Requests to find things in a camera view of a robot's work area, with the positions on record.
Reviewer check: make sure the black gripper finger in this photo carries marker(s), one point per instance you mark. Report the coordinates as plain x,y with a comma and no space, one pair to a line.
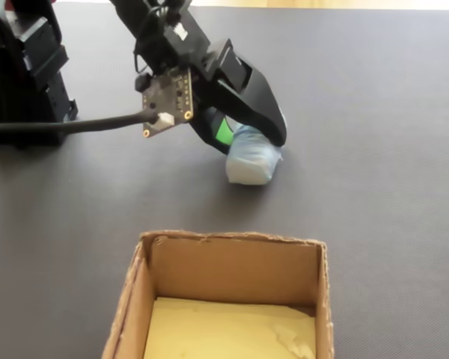
263,108

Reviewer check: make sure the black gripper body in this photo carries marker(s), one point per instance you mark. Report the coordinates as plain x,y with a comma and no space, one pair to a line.
194,45

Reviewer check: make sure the gripper finger green tape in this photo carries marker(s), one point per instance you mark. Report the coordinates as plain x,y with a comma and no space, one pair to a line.
220,135

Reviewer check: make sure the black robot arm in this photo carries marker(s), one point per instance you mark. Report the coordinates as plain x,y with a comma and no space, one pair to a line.
37,75

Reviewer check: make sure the open cardboard box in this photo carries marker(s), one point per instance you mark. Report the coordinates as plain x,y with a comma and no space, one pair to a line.
232,269

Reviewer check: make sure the yellow paper box lining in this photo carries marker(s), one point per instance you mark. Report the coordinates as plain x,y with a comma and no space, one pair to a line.
217,329

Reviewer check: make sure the large dark grey mat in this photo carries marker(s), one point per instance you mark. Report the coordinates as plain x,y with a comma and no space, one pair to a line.
359,187

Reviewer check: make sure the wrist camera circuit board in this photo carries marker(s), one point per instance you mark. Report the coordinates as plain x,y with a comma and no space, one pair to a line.
168,101

